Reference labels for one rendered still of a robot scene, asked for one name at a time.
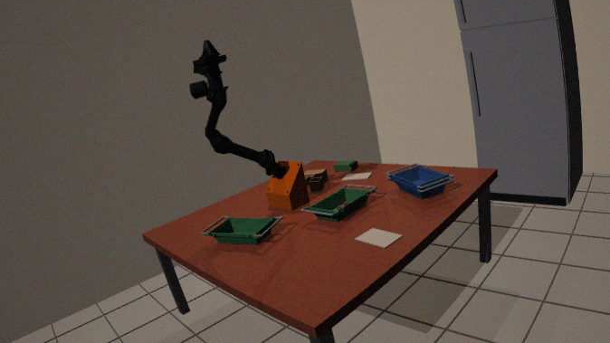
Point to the green rectangular block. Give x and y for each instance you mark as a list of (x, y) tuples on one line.
[(345, 166)]

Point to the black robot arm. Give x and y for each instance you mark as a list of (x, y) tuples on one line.
[(221, 143)]

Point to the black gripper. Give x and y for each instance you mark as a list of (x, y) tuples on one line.
[(210, 59)]

